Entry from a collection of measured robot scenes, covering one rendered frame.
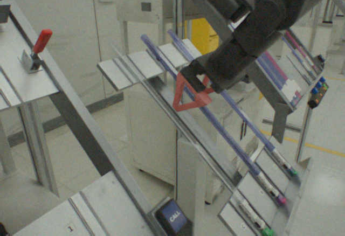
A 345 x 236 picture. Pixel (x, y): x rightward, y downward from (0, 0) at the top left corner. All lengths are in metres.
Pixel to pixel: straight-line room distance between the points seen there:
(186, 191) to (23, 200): 0.46
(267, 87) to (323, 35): 3.57
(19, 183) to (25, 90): 0.47
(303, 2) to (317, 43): 4.35
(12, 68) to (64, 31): 2.00
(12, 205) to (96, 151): 0.41
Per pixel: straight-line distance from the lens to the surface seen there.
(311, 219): 1.74
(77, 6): 2.61
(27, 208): 0.86
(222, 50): 0.42
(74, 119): 0.54
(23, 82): 0.54
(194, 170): 0.69
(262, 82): 1.12
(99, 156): 0.53
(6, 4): 0.57
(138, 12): 1.42
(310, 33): 4.68
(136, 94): 1.56
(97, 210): 0.48
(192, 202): 0.76
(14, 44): 0.59
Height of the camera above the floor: 1.16
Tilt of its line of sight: 24 degrees down
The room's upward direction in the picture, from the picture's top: straight up
